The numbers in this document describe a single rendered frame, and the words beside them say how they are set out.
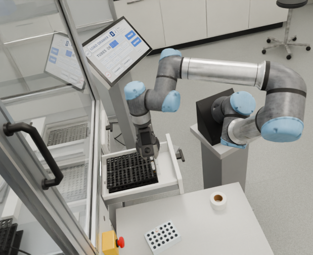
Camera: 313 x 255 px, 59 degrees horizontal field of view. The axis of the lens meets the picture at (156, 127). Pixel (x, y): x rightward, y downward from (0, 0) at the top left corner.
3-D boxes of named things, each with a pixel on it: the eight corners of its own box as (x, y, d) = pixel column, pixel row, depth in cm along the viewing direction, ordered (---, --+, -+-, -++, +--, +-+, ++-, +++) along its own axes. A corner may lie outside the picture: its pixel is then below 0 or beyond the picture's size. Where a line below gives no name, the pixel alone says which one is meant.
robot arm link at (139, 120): (150, 114, 99) (128, 119, 99) (152, 123, 102) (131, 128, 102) (147, 102, 105) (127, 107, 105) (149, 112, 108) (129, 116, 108)
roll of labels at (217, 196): (211, 211, 117) (211, 206, 114) (209, 197, 122) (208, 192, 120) (228, 209, 116) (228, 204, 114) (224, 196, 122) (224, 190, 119)
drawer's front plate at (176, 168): (171, 148, 141) (169, 132, 134) (184, 194, 119) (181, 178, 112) (168, 149, 141) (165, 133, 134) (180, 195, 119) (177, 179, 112)
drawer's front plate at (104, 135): (109, 123, 165) (104, 109, 157) (110, 158, 142) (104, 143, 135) (106, 124, 165) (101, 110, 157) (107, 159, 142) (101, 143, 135)
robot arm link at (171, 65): (315, 55, 82) (158, 43, 93) (312, 90, 80) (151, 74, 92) (303, 70, 93) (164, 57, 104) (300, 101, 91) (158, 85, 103)
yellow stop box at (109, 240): (120, 238, 106) (115, 228, 101) (121, 257, 100) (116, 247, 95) (106, 241, 106) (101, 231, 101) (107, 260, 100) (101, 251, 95)
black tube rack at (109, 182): (153, 158, 135) (151, 149, 131) (159, 186, 122) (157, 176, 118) (109, 167, 135) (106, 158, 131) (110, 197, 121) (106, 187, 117)
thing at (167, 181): (168, 149, 139) (166, 140, 135) (179, 189, 119) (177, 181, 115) (90, 166, 138) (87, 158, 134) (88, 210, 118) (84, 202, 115)
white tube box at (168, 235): (171, 223, 116) (170, 219, 113) (181, 240, 109) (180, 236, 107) (145, 238, 112) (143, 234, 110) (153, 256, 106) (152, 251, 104)
